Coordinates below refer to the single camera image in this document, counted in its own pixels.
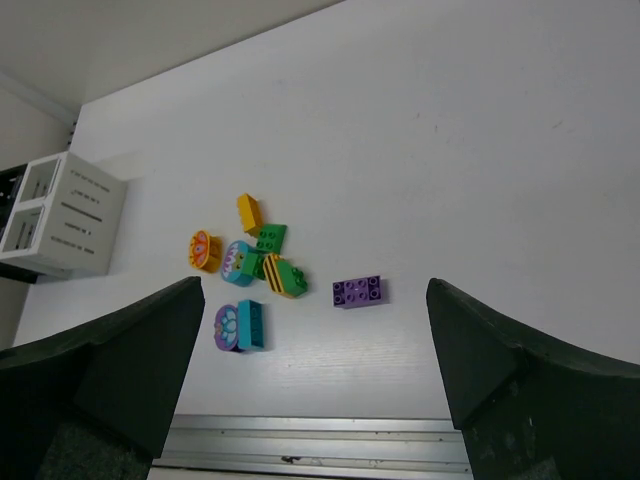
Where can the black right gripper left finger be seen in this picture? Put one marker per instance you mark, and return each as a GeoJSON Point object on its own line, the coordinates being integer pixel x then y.
{"type": "Point", "coordinates": [96, 401]}

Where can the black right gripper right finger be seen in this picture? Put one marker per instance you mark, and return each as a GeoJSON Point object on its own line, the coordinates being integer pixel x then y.
{"type": "Point", "coordinates": [531, 406]}

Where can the purple round lotus lego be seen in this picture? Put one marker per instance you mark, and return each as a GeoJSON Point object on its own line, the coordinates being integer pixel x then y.
{"type": "Point", "coordinates": [226, 334]}

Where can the teal rectangular lego brick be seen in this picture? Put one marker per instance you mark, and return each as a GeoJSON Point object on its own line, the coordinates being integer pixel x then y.
{"type": "Point", "coordinates": [251, 326]}

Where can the teal round flower lego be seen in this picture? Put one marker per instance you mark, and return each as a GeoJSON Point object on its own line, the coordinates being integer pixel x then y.
{"type": "Point", "coordinates": [239, 264]}

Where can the green number three lego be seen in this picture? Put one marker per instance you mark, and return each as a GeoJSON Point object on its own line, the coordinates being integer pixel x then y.
{"type": "Point", "coordinates": [256, 265]}

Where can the yellow butterfly lego piece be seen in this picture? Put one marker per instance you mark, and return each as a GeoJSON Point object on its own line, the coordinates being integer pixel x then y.
{"type": "Point", "coordinates": [205, 251]}

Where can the white slatted container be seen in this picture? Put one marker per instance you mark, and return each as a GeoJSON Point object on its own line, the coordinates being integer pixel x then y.
{"type": "Point", "coordinates": [64, 219]}

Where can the purple rectangular lego brick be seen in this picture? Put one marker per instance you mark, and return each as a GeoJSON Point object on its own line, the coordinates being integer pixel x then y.
{"type": "Point", "coordinates": [359, 292]}

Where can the yellow striped green bee lego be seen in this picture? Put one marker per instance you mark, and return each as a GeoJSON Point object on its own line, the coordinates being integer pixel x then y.
{"type": "Point", "coordinates": [284, 278]}

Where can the green square lego brick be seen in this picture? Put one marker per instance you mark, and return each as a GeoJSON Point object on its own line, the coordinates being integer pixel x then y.
{"type": "Point", "coordinates": [271, 238]}

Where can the yellow rectangular lego brick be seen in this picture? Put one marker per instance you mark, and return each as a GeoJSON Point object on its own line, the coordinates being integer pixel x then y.
{"type": "Point", "coordinates": [250, 214]}

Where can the aluminium table edge rail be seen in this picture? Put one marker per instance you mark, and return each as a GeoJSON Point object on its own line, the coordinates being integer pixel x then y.
{"type": "Point", "coordinates": [331, 448]}

